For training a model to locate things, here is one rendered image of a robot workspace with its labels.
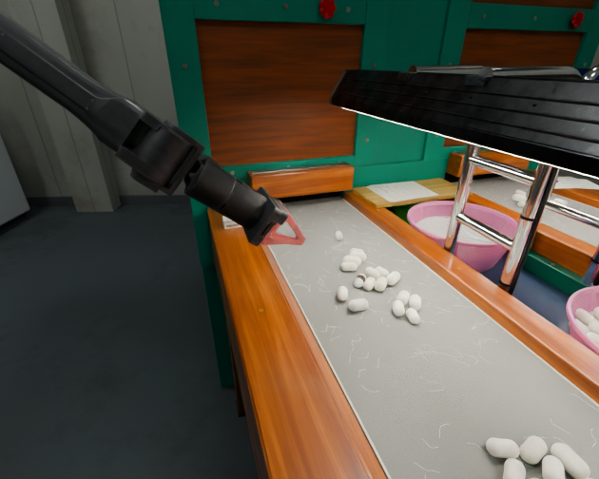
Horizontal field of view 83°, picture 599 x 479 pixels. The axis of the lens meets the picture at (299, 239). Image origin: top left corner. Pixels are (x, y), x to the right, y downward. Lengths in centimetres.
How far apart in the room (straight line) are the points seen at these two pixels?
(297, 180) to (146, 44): 227
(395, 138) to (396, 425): 85
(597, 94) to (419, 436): 39
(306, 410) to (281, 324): 15
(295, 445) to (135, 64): 291
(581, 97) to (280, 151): 73
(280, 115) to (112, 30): 229
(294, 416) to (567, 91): 44
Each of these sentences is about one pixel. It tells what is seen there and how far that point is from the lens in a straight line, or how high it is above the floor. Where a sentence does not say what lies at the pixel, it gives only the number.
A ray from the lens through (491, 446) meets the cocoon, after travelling 48.
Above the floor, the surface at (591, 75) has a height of 110.
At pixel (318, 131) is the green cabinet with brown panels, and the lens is 101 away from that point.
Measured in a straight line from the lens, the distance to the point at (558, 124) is 41.
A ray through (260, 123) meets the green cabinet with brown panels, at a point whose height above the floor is 98.
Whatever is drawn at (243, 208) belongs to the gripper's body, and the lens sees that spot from 49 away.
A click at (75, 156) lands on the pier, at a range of 323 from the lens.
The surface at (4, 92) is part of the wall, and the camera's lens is 358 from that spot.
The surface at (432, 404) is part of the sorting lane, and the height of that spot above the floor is 74.
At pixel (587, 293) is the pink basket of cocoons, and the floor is 76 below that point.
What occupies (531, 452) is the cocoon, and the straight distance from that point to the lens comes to 49.
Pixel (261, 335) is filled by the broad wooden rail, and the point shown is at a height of 76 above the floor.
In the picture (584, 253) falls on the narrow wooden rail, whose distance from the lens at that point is 95.
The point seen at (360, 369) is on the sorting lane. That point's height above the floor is 74.
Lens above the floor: 113
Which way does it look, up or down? 28 degrees down
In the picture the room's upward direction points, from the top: straight up
